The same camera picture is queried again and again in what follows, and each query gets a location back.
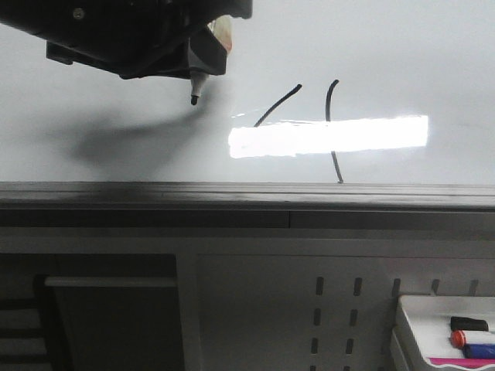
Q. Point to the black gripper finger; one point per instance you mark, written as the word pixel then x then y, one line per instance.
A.
pixel 206 54

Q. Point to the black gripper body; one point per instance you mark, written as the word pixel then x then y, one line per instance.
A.
pixel 132 39

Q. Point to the white whiteboard marker black tip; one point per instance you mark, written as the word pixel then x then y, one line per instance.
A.
pixel 222 30

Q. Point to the white whiteboard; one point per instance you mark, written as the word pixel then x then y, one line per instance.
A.
pixel 388 59

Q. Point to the grey aluminium whiteboard tray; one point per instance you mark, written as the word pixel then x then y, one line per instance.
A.
pixel 247 205

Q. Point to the white slotted pegboard panel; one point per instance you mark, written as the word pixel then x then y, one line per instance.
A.
pixel 317 313

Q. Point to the white plastic storage bin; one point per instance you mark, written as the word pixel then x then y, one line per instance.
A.
pixel 422 329

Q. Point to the black marker cap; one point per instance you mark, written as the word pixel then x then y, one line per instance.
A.
pixel 468 324

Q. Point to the red capped marker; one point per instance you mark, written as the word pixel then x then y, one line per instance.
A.
pixel 460 338

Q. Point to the blue marker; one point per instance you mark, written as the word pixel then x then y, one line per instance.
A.
pixel 479 351

